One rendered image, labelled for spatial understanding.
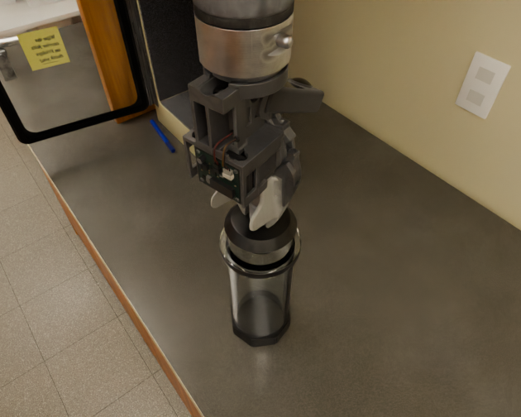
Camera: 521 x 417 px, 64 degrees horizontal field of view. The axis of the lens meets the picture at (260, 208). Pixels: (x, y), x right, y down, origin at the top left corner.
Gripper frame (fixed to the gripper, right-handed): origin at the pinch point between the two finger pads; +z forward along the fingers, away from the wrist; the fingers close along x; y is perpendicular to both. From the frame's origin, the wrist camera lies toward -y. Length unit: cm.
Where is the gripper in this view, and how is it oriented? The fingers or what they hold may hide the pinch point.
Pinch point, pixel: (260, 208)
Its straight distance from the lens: 50.5
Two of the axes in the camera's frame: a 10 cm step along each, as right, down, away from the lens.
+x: 8.0, 4.5, -4.0
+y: -6.0, 5.9, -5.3
